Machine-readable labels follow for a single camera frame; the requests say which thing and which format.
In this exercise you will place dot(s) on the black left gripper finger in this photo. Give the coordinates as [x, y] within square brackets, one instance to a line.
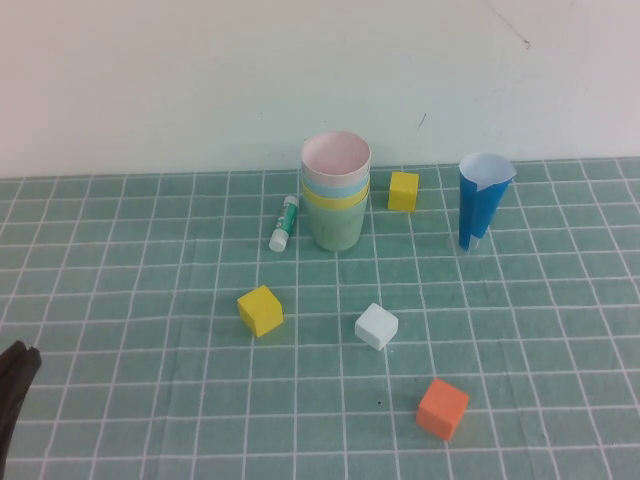
[22, 390]
[12, 362]

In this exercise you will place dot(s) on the yellow plastic cup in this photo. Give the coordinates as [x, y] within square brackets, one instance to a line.
[330, 202]

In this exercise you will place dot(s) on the blue plastic cup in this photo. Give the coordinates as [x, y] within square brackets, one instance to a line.
[330, 191]

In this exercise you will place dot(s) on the pink plastic cup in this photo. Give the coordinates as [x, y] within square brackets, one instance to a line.
[335, 155]

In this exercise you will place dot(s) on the teal checked tablecloth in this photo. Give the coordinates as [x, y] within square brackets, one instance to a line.
[150, 300]

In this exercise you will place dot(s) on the yellow foam cube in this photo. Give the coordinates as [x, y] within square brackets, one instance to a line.
[402, 192]
[260, 310]

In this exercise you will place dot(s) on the white green glue stick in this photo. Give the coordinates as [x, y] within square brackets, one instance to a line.
[284, 220]

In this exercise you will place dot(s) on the green plastic cup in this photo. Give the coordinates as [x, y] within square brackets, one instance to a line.
[335, 230]

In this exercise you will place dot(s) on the white foam cube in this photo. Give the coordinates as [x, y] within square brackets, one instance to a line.
[375, 325]

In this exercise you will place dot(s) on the orange foam cube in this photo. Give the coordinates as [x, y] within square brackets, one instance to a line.
[440, 407]

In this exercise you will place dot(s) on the blue rolled paper cone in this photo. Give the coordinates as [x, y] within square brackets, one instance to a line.
[477, 215]

